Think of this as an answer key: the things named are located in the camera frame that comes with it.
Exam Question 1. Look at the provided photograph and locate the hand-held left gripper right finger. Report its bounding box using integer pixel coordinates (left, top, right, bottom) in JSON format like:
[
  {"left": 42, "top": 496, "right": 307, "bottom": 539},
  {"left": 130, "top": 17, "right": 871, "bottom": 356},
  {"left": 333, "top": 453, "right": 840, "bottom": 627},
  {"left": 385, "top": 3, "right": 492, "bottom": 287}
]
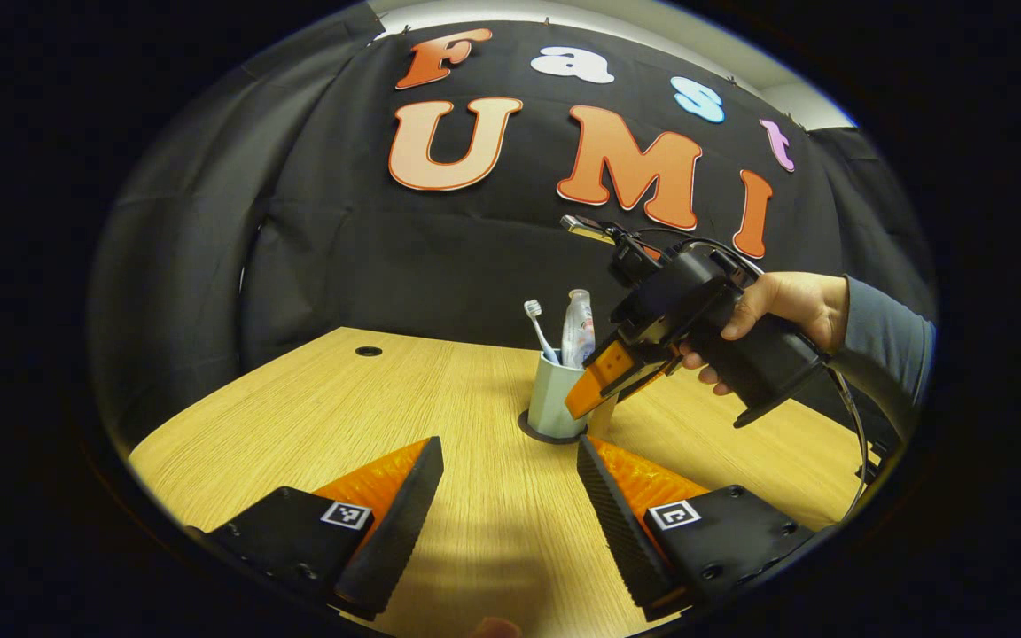
[{"left": 576, "top": 434, "right": 822, "bottom": 623}]

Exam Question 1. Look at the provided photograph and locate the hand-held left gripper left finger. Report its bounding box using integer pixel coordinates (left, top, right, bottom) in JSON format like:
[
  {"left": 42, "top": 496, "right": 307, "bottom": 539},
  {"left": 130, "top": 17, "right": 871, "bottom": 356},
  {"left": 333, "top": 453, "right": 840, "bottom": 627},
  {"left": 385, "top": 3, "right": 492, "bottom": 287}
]
[{"left": 184, "top": 436, "right": 445, "bottom": 623}]

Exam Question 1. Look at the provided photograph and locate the light blue cup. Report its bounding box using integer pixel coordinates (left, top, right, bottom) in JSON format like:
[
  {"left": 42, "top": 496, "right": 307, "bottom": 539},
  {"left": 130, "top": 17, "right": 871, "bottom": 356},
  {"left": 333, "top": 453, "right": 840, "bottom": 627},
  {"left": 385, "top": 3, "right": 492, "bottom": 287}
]
[{"left": 526, "top": 348, "right": 620, "bottom": 437}]

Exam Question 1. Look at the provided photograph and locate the white toothpaste tube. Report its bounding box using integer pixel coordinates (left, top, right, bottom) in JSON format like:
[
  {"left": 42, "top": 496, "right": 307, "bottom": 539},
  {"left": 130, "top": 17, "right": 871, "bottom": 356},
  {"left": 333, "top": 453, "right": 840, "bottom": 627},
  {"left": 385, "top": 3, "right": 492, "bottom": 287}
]
[{"left": 561, "top": 289, "right": 597, "bottom": 370}]

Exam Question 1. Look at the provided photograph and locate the dark round coaster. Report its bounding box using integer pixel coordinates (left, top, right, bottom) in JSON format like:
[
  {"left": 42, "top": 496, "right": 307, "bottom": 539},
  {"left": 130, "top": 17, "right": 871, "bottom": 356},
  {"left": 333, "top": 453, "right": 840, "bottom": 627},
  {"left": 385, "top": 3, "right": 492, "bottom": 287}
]
[{"left": 518, "top": 409, "right": 589, "bottom": 445}]

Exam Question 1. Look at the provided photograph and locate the white toothbrush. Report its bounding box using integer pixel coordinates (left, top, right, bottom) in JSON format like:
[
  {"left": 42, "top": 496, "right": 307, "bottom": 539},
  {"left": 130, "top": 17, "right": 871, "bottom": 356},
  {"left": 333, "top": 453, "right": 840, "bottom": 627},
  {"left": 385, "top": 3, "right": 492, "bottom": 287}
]
[{"left": 524, "top": 300, "right": 560, "bottom": 364}]

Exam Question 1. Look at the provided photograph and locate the wooden desktop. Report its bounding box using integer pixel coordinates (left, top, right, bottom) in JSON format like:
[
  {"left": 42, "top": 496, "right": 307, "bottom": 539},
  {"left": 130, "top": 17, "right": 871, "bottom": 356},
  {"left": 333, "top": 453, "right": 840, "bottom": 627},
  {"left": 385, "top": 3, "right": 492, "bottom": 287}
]
[{"left": 128, "top": 326, "right": 884, "bottom": 638}]

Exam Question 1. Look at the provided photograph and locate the black backdrop cloth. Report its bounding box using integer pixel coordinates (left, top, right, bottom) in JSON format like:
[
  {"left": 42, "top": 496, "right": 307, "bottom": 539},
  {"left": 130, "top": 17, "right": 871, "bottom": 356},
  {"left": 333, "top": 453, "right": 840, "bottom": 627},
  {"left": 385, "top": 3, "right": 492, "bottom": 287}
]
[{"left": 90, "top": 4, "right": 937, "bottom": 444}]

